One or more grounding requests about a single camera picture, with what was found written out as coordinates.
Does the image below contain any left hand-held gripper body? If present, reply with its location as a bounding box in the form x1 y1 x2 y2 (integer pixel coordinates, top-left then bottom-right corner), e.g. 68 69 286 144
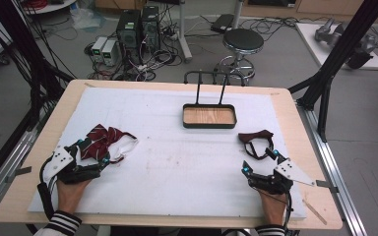
39 144 103 185

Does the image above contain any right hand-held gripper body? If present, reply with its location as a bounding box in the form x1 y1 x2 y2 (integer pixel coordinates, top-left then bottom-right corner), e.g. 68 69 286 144
249 157 317 196

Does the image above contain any striped dark red bow tie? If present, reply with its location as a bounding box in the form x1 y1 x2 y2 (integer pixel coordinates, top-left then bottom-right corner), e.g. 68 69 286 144
78 123 140 164

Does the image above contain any plain dark red bow tie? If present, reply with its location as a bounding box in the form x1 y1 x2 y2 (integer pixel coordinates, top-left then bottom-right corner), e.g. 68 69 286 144
237 129 276 161

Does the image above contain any black rack with wooden tray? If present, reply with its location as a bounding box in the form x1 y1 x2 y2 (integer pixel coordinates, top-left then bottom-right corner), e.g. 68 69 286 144
182 70 247 130

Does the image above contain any person's left hand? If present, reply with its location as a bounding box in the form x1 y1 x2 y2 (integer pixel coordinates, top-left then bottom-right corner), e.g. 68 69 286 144
56 178 94 214

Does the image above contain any person's right hand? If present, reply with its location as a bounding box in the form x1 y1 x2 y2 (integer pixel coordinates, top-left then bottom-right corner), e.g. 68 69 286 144
258 188 288 227

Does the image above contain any thin wooden stick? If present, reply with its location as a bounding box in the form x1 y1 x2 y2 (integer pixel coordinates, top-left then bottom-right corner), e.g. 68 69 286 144
301 198 329 226

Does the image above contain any white foam mat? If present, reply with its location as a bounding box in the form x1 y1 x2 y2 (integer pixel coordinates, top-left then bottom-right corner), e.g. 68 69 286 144
28 87 307 220

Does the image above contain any grey power supply unit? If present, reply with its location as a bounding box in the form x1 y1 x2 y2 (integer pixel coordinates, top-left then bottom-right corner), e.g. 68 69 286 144
91 35 108 64
100 38 119 68

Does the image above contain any black round stool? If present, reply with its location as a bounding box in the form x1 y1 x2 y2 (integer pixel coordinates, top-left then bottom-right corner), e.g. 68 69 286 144
214 28 266 87

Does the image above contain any white floor board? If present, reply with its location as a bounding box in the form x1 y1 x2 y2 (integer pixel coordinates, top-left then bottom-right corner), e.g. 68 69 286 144
294 22 378 71

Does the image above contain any black computer tower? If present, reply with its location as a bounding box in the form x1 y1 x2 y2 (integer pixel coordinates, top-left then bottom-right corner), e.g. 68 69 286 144
140 5 161 54
115 9 143 65

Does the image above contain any clear plastic bag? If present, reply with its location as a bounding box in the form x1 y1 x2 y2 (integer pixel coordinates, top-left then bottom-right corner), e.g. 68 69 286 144
70 5 106 31

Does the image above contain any grey robot part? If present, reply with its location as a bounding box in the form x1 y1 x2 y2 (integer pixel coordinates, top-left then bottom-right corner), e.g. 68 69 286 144
314 18 378 70

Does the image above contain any black flat box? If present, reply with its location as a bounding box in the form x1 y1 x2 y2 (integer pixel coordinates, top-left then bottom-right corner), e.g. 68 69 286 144
210 13 236 34

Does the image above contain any white desk leg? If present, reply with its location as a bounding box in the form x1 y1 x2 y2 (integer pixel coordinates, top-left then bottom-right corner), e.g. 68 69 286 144
176 0 194 64

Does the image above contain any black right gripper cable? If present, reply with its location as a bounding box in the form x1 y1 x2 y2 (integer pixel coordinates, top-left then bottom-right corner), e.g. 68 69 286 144
283 191 294 230

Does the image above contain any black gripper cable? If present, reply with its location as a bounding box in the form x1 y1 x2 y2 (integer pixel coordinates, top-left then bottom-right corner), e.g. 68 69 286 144
283 191 294 230
36 156 57 221

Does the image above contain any grey metal bracket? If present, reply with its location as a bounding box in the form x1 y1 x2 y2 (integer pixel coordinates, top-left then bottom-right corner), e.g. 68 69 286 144
4 165 33 184
315 179 340 194

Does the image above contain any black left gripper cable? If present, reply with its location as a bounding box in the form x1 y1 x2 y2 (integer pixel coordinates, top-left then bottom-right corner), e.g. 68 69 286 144
36 156 57 221

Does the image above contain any aluminium rail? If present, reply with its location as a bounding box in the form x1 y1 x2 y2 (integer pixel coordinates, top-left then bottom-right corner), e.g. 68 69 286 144
0 126 45 221
295 99 369 236

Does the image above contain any tangle of floor cables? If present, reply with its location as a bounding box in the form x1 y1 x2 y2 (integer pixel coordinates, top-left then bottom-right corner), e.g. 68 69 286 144
83 19 191 83

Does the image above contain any black metal frame post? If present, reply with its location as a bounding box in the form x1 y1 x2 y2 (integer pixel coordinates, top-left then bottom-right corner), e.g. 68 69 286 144
0 0 75 132
287 0 378 143

